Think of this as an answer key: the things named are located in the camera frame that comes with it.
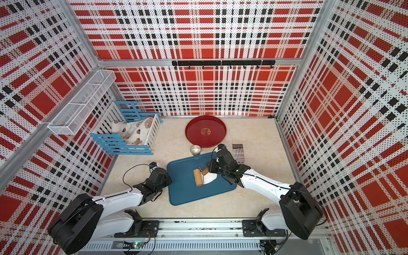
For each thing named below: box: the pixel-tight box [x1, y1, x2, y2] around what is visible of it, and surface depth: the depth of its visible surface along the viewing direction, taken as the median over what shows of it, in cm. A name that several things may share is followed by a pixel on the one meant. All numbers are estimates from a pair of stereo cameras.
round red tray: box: [184, 115, 227, 149], surface depth 114 cm
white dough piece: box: [202, 172, 218, 185], surface depth 89 cm
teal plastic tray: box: [167, 152, 237, 206], surface depth 88 cm
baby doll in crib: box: [110, 117, 153, 146], surface depth 107 cm
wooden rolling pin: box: [193, 168, 204, 187], surface depth 90 cm
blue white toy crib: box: [90, 100, 164, 156], surface depth 103 cm
